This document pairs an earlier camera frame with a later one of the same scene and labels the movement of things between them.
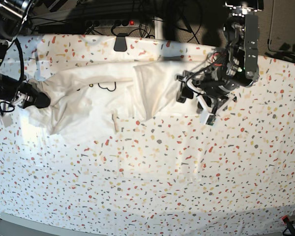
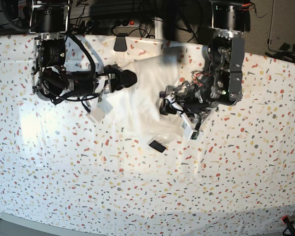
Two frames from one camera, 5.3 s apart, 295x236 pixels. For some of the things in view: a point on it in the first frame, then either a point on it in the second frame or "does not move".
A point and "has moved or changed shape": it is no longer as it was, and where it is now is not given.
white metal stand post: [159, 28] does not move
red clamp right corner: [285, 219] does not move
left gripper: [19, 93] → [81, 83]
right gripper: [208, 84] → [190, 99]
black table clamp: [120, 44] does not move
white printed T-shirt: [87, 100] has moved or changed shape
